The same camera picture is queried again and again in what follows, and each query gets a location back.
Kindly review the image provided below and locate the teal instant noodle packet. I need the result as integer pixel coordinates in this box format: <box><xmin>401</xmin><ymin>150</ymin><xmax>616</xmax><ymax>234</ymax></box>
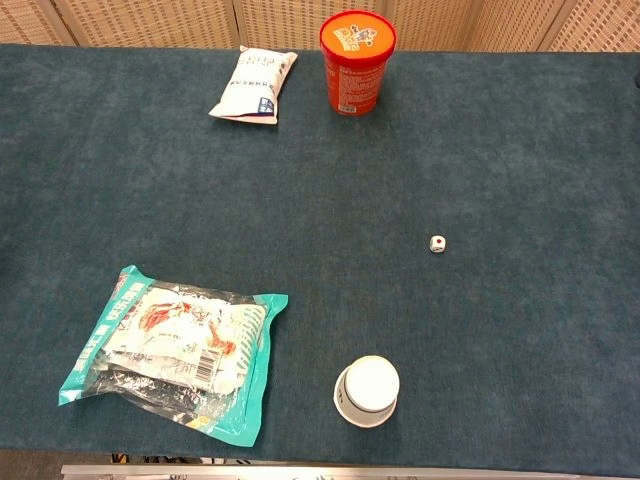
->
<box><xmin>57</xmin><ymin>264</ymin><xmax>290</xmax><ymax>449</ymax></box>

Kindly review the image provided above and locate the aluminium frame rail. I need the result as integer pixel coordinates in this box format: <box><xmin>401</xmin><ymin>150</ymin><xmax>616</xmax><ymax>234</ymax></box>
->
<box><xmin>60</xmin><ymin>463</ymin><xmax>640</xmax><ymax>480</ymax></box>

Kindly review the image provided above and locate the orange lidded snack cup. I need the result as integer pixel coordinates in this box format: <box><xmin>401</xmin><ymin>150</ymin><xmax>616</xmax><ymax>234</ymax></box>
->
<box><xmin>319</xmin><ymin>10</ymin><xmax>399</xmax><ymax>117</ymax></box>

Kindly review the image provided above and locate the white milk pouch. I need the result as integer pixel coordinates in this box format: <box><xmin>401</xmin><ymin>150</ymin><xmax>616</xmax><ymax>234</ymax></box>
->
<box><xmin>207</xmin><ymin>44</ymin><xmax>300</xmax><ymax>126</ymax></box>

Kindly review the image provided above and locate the dark teal table cloth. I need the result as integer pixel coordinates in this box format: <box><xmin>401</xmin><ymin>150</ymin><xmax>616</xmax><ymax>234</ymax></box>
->
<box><xmin>0</xmin><ymin>43</ymin><xmax>640</xmax><ymax>477</ymax></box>

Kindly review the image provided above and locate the white paper cup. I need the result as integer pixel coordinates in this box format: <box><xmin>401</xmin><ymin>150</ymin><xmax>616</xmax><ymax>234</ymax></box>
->
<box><xmin>332</xmin><ymin>354</ymin><xmax>402</xmax><ymax>429</ymax></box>

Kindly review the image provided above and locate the beige woven folding screen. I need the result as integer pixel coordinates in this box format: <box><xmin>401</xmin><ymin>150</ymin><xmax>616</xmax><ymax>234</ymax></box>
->
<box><xmin>0</xmin><ymin>0</ymin><xmax>640</xmax><ymax>53</ymax></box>

